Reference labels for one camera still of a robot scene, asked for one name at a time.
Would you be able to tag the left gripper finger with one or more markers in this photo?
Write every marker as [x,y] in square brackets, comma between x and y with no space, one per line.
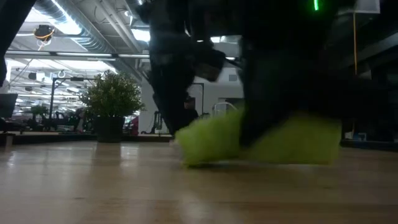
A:
[175,109]

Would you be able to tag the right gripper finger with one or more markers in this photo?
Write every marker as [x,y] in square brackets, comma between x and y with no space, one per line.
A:
[255,124]

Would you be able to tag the green microfiber towel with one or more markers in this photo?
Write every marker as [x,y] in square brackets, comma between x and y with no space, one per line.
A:
[211,140]

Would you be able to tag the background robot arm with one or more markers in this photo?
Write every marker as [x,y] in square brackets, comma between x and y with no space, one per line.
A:
[157,123]

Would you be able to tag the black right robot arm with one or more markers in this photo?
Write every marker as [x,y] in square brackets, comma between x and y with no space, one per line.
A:
[280,15]

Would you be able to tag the small potted green plant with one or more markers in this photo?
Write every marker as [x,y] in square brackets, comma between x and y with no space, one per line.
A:
[112,93]

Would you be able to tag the long ceiling light strip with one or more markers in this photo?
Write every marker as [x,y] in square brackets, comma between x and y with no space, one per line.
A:
[84,54]

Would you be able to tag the small white box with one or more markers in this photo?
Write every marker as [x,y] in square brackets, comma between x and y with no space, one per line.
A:
[357,136]

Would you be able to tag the small background plant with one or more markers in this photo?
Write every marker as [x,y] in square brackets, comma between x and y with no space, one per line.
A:
[38,110]

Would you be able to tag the black background gantry frame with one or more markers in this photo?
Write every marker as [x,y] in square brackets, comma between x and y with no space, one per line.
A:
[203,96]
[76,79]

